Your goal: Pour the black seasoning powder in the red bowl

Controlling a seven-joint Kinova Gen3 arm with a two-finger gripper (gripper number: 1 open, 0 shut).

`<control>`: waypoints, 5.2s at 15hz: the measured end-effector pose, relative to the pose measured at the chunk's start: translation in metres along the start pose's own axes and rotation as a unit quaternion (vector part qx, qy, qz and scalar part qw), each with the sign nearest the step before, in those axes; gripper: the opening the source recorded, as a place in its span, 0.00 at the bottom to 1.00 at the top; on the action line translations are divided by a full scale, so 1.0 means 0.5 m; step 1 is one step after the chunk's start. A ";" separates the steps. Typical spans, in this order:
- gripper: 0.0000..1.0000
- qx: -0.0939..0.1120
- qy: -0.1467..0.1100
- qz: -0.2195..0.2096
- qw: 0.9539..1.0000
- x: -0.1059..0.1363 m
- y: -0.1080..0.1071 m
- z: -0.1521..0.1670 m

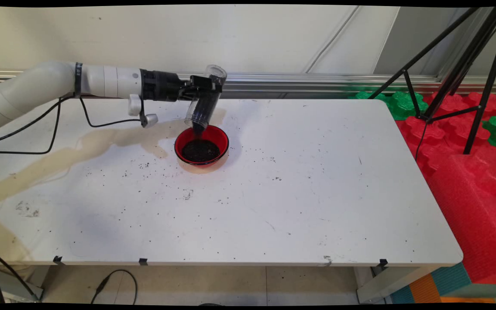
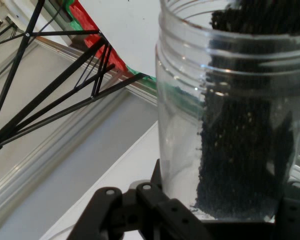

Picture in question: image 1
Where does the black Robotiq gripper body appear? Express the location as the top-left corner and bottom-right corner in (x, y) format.
(140, 69), (191, 102)

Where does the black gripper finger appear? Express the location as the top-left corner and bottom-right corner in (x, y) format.
(190, 75), (223, 85)
(178, 83), (223, 102)

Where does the clear plastic jar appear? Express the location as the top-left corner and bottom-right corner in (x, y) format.
(184, 65), (228, 130)

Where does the black seeds portion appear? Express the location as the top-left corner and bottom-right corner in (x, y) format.
(190, 93), (220, 138)

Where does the red bowl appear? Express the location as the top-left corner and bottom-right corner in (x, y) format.
(174, 124), (230, 167)

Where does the black seeds pile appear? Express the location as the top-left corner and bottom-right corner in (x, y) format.
(181, 139), (221, 163)

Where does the red foam puzzle mat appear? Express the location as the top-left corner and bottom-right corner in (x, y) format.
(396, 91), (496, 179)

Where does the grey table leg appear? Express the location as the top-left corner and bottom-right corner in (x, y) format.
(0, 266), (44, 303)
(357, 266), (430, 304)

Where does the black tripod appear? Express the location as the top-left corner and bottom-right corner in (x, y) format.
(368, 6), (496, 155)

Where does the orange foam mat tile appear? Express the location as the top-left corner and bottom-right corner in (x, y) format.
(409, 273), (443, 304)

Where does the teal foam mat tile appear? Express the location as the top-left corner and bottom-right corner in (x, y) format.
(391, 262), (472, 304)

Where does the white camera bracket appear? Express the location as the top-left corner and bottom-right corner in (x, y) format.
(127, 94), (142, 117)

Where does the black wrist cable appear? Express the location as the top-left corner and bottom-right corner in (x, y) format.
(0, 97), (74, 147)
(0, 96), (142, 155)

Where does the aluminium rail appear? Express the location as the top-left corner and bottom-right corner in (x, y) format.
(0, 70), (496, 99)

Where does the black cable strap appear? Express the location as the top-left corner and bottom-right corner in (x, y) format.
(74, 62), (83, 98)

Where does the white wall cable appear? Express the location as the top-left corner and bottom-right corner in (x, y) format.
(305, 6), (360, 74)

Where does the black floor cable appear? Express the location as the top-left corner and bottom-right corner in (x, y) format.
(90, 270), (138, 304)

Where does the thin black tripod cable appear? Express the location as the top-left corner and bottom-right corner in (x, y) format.
(414, 121), (429, 162)

